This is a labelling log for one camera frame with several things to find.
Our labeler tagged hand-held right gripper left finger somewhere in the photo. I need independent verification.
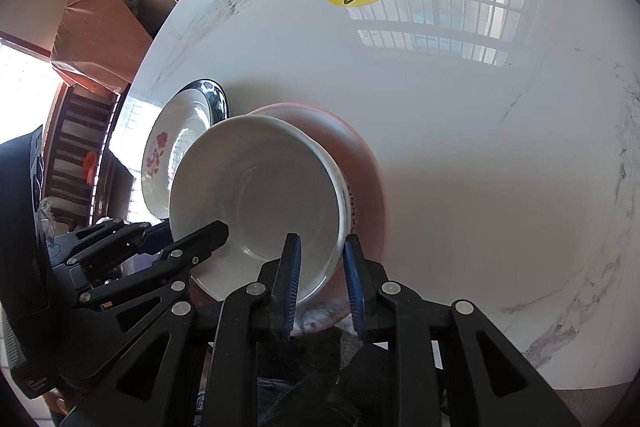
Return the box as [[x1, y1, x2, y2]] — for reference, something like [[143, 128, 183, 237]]
[[60, 232, 303, 427]]

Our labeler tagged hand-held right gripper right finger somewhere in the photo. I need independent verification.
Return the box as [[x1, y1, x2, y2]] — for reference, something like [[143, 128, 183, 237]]
[[342, 233, 583, 427]]

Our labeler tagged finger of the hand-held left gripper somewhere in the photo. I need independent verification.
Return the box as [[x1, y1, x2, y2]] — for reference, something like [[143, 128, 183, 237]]
[[75, 220, 230, 350], [47, 217, 173, 280]]

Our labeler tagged white bowl with blue band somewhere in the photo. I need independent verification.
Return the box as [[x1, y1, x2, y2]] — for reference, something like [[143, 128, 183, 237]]
[[169, 114, 358, 305]]

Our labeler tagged white pink floral plate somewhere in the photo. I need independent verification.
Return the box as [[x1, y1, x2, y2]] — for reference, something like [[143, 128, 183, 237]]
[[140, 88, 213, 220]]

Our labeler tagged large pink bowl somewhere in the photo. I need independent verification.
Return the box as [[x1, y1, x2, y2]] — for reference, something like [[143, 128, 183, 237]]
[[247, 103, 387, 335]]

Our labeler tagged blue patterned plate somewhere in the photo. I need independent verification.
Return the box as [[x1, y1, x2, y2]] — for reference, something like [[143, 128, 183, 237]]
[[180, 78, 231, 128]]

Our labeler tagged person's left hand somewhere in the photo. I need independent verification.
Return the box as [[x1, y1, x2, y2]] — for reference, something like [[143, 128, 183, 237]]
[[42, 389, 68, 415]]

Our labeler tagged dark wooden bench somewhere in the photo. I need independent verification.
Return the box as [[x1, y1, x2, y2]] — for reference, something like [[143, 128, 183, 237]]
[[40, 84, 123, 228]]

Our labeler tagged bright side window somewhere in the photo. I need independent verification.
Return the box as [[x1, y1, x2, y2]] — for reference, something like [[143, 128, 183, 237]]
[[0, 32, 66, 142]]

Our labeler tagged orange covered furniture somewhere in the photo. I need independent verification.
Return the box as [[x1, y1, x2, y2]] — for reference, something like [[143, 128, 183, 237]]
[[50, 0, 153, 95]]

